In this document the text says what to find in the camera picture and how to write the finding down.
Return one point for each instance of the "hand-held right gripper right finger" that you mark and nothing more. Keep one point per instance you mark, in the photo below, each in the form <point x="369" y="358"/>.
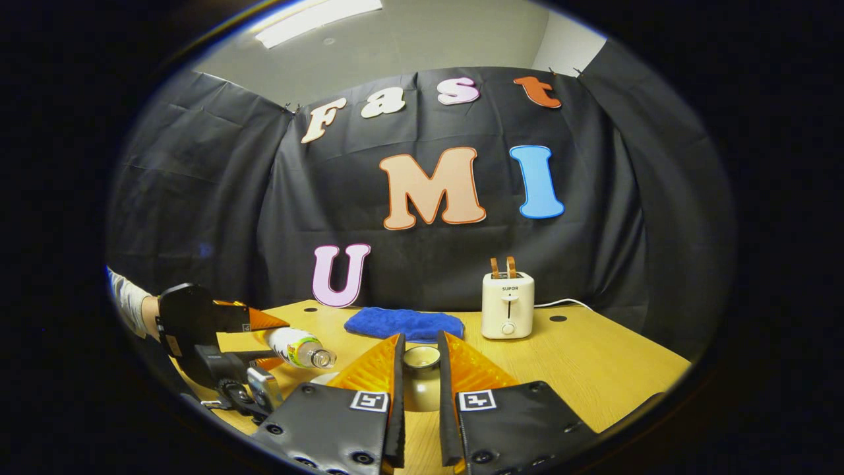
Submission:
<point x="447" y="409"/>

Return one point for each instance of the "clear water bottle orange label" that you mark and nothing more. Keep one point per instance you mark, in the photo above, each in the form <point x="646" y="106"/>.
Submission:
<point x="297" y="348"/>

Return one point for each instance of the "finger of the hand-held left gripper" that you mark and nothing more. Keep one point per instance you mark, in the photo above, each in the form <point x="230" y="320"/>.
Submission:
<point x="267" y="361"/>
<point x="237" y="318"/>

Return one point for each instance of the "blue folded towel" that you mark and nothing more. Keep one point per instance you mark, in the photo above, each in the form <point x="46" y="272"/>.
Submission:
<point x="402" y="324"/>

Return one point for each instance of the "cream ceramic teacup lid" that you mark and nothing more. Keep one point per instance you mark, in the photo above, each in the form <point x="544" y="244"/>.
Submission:
<point x="422" y="389"/>

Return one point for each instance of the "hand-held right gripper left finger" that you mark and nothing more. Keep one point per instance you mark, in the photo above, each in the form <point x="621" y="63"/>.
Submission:
<point x="395" y="409"/>

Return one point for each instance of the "black backdrop cloth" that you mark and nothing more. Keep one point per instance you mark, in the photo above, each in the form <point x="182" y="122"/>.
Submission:
<point x="428" y="264"/>

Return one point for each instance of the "cream white toaster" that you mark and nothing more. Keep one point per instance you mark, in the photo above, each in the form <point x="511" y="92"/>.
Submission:
<point x="508" y="307"/>

